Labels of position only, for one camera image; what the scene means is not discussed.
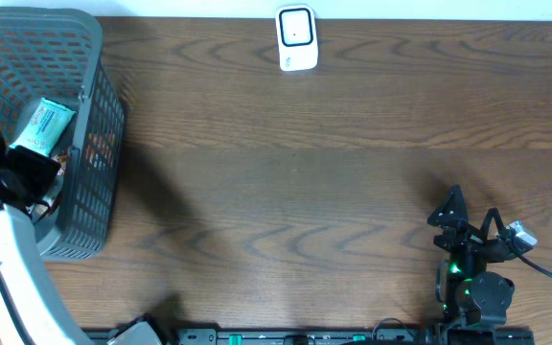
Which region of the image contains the light blue wipes packet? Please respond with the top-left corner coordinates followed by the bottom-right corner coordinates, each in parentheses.
top-left (10, 98), bottom-right (76, 157)

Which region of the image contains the orange Top candy bar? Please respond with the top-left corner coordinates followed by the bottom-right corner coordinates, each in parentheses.
top-left (49, 148), bottom-right (71, 176)

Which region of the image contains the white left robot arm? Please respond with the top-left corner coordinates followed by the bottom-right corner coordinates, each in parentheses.
top-left (0, 199), bottom-right (168, 344)

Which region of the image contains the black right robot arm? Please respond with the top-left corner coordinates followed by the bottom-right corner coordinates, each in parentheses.
top-left (427, 185), bottom-right (515, 342)

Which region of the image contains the white barcode scanner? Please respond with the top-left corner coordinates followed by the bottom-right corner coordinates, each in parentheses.
top-left (275, 5), bottom-right (319, 72)

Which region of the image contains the dark grey plastic basket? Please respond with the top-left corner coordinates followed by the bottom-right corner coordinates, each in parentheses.
top-left (0, 7), bottom-right (127, 261)

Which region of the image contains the black right camera cable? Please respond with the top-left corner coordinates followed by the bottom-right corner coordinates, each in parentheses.
top-left (479, 207), bottom-right (552, 298)

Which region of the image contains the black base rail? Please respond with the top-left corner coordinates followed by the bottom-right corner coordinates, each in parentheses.
top-left (83, 326), bottom-right (536, 345)

